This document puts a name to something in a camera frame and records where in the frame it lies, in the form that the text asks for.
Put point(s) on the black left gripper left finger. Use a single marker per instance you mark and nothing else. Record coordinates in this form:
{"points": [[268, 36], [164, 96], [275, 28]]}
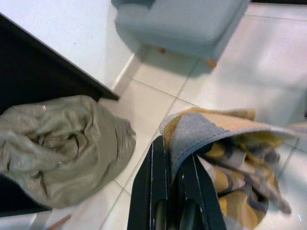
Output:
{"points": [[151, 191]]}

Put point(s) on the grey upholstered footstool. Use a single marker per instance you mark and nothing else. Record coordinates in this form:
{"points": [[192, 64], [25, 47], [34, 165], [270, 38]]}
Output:
{"points": [[180, 24]]}

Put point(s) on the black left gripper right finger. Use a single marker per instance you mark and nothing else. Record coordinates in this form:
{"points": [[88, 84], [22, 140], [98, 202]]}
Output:
{"points": [[201, 203]]}

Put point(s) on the black door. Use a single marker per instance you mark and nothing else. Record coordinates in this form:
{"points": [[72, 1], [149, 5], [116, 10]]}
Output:
{"points": [[36, 72]]}

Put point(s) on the yellow grey plaid shirt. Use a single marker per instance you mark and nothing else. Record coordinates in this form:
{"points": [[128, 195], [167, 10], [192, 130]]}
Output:
{"points": [[239, 148]]}

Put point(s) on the olive green sack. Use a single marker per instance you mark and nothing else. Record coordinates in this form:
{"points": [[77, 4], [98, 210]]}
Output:
{"points": [[60, 148]]}

